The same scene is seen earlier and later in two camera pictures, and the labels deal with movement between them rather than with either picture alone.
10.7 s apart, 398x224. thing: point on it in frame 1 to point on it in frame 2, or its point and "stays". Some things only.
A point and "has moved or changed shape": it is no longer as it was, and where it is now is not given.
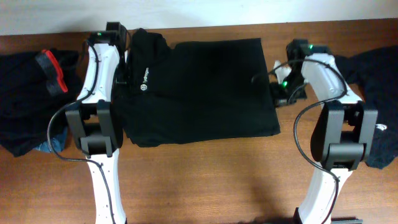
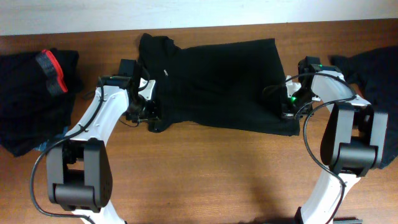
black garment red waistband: (51, 71) stays
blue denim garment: (58, 143) stays
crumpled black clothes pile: (374, 72) stays
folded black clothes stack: (26, 107) stays
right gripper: (280, 100) to (290, 113)
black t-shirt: (194, 91) has moved or changed shape
